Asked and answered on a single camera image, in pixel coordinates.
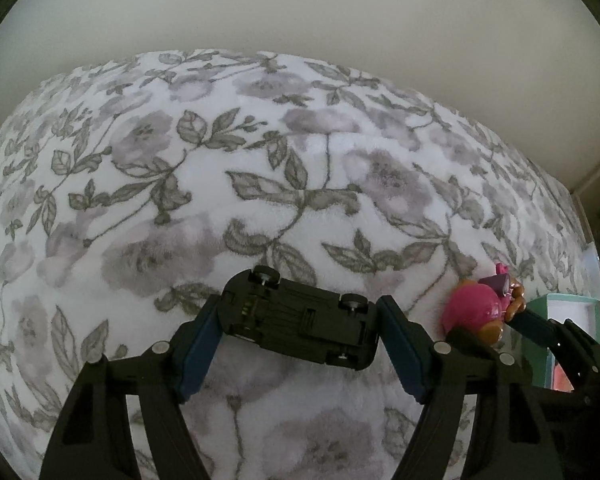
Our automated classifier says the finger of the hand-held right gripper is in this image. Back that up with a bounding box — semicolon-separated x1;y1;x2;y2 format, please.
446;326;507;357
524;307;600;406

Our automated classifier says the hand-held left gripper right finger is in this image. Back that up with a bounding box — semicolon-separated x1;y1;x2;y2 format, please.
375;294;566;480

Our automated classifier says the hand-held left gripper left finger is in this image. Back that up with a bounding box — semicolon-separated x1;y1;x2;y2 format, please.
39;293;223;480

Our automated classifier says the pink dog figurine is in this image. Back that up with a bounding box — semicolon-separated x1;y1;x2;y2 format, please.
441;262;527;346

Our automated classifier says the teal rimmed white tray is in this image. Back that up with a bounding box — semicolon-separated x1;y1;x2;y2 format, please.
527;294;600;391

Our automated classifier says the blue and coral case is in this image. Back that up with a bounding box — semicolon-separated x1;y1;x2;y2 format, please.
550;360;574;391

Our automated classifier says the black toy car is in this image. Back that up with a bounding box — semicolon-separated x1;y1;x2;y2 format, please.
216;265;381;372

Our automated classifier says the floral printed blanket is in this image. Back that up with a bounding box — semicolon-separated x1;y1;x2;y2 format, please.
0;49;600;480

